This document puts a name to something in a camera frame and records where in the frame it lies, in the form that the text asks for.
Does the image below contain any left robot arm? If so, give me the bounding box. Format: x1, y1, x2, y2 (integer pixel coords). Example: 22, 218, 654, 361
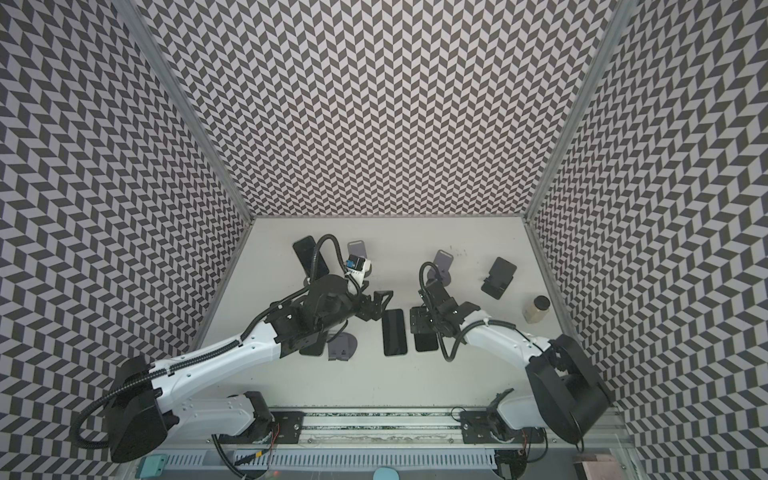
69, 234, 394, 463

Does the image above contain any brown box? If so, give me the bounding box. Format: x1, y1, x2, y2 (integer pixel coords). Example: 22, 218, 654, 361
573, 454, 625, 480

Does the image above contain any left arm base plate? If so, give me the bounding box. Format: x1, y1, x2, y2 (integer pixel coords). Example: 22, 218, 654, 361
271, 410, 305, 445

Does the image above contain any round stand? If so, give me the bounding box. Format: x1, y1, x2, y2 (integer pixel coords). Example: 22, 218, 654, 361
347, 240, 369, 260
327, 333, 358, 362
427, 249, 454, 286

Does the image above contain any back middle round stand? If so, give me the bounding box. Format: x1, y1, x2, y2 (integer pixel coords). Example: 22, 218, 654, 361
347, 240, 369, 260

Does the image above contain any back right round stand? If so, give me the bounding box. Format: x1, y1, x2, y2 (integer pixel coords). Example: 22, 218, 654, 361
427, 249, 454, 286

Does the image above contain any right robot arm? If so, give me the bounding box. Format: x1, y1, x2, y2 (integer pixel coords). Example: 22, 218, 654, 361
417, 262, 615, 447

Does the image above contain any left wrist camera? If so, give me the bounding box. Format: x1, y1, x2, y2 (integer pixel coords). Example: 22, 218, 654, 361
346, 254, 372, 288

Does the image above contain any front centre round stand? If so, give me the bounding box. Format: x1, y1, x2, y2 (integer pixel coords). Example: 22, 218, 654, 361
327, 333, 358, 362

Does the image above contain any aluminium front rail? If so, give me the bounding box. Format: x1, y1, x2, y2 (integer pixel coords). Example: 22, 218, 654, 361
161, 407, 634, 448

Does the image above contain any white slotted cable duct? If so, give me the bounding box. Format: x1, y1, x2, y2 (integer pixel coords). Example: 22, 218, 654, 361
158, 448, 497, 472

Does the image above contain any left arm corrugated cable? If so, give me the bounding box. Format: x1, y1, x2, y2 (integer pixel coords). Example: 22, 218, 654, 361
70, 233, 352, 451

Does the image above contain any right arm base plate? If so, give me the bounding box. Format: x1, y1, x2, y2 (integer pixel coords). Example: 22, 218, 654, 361
459, 410, 545, 445

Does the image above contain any small jar black lid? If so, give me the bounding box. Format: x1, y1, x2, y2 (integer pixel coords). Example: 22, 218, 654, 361
523, 295, 551, 324

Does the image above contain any teal round button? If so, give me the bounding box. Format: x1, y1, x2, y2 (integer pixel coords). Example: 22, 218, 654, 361
372, 467, 400, 480

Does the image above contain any black phone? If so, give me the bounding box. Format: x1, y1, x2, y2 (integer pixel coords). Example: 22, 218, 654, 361
299, 336, 327, 357
382, 309, 408, 357
409, 306, 439, 352
292, 235, 330, 280

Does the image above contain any teal box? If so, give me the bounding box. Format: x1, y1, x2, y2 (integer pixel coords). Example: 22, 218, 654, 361
134, 454, 169, 480

